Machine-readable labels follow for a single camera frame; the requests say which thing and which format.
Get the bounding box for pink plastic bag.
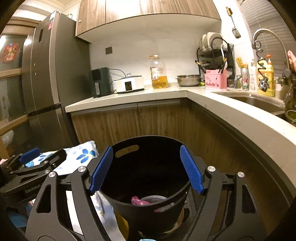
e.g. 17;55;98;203
131;196;150;206

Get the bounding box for black plastic trash bin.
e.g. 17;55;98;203
89;136;191;237

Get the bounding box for chrome kitchen faucet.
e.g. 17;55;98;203
251;28;295;93

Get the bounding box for wooden glass door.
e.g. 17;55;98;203
1;16;39;159

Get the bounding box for floral blue white tablecloth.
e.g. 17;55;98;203
23;139;127;241

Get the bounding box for dark grey refrigerator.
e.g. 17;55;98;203
22;11;91;152

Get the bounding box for black air fryer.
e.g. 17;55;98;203
89;67;111;97

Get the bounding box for wooden lower cabinet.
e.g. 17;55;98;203
71;98;293;233

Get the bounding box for wooden cabinet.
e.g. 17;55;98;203
75;1;221;43
71;98;293;233

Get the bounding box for white slow cooker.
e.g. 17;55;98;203
114;74;144;94

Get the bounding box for stainless steel sink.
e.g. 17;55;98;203
216;91;285;117

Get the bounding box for pink utensil basket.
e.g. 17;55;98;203
204;69;227;90

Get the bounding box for cooking oil bottle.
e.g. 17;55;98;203
149;54;168;89

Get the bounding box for stainless steel bowl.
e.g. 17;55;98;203
177;75;201;87

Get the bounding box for white spray bottle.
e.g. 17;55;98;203
249;59;257;92

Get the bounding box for yellow detergent bottle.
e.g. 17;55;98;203
257;54;275;97

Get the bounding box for wooden upper cabinet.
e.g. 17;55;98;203
75;1;221;43

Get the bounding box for black dish rack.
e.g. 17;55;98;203
196;32;235;87

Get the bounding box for hanging metal spatula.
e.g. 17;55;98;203
226;7;241;39

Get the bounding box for window blinds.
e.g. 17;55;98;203
237;0;295;77

